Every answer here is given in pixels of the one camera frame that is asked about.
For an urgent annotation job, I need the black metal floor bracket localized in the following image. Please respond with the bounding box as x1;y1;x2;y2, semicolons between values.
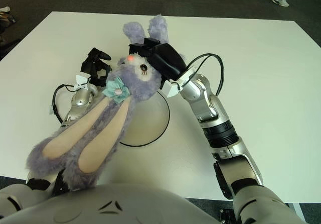
219;208;237;224

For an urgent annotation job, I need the white table leg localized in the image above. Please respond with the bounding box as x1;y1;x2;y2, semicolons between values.
292;202;309;221

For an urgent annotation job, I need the grey robot torso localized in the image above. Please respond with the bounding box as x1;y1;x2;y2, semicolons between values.
0;182;226;224

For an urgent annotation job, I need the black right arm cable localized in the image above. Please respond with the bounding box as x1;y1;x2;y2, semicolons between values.
180;52;225;95

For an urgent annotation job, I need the dark heap of clothes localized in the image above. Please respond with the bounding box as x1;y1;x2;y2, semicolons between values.
0;10;17;46

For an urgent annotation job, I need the purple plush bunny doll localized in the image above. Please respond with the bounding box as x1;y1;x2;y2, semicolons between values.
26;14;188;192

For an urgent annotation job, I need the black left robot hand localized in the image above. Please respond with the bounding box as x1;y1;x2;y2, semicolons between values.
80;47;112;87

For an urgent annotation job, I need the white plate with black rim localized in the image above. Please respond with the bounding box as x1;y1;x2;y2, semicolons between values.
119;90;171;147

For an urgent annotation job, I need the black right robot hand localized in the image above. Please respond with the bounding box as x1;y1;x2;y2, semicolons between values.
128;37;188;89

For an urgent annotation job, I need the white sneaker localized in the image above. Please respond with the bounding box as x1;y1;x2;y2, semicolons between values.
272;0;290;8

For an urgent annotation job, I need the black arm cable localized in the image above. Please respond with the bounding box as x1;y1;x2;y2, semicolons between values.
52;83;83;123
180;52;225;95

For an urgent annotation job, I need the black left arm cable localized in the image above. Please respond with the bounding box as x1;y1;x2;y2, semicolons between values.
52;83;83;123

